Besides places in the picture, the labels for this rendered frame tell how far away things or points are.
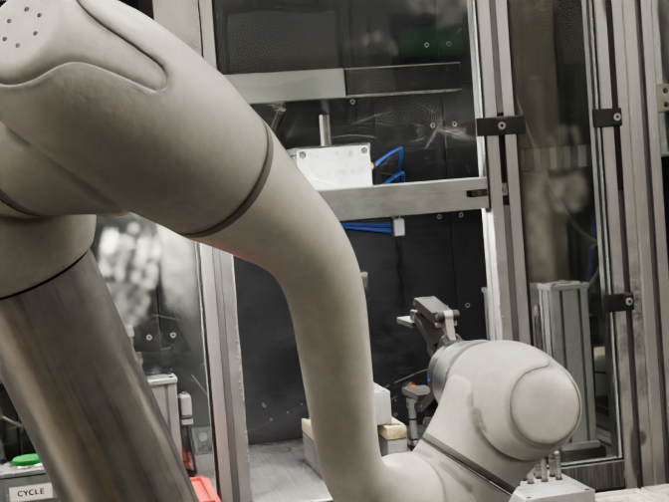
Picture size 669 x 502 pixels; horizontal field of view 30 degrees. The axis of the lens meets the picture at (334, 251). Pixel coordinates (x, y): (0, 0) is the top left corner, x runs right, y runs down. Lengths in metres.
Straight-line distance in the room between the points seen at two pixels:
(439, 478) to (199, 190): 0.45
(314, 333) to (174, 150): 0.25
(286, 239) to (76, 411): 0.21
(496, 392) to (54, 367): 0.41
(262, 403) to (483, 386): 1.04
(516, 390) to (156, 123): 0.49
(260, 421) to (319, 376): 1.17
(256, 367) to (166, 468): 1.15
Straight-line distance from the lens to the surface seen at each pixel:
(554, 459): 1.72
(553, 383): 1.14
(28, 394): 0.95
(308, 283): 0.93
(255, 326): 2.13
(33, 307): 0.91
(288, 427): 2.17
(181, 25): 1.68
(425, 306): 1.43
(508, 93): 1.79
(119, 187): 0.79
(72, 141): 0.76
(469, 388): 1.17
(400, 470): 1.14
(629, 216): 1.85
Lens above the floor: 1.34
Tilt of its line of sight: 3 degrees down
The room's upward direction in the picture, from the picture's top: 4 degrees counter-clockwise
